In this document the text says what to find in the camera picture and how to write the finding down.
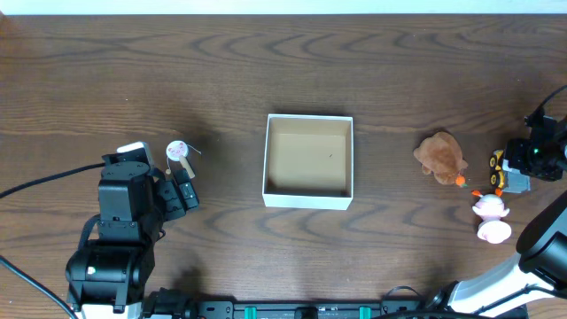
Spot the white cardboard box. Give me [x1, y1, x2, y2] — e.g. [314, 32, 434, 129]
[262, 113, 354, 210]

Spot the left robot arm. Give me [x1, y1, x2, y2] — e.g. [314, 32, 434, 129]
[66, 152, 199, 318]

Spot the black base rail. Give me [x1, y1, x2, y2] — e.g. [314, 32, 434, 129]
[139, 288, 423, 319]

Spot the brown plush toy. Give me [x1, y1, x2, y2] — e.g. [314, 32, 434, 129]
[413, 131, 468, 187]

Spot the pig face rattle drum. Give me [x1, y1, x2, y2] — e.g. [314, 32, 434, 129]
[166, 140, 201, 179]

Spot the pink white duck figure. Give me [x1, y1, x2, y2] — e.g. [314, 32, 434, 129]
[471, 189, 512, 245]

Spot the yellow grey toy car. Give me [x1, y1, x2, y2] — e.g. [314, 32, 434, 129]
[489, 150, 531, 194]

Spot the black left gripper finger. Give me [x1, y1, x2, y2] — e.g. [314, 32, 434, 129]
[157, 180, 186, 222]
[173, 169, 199, 210]

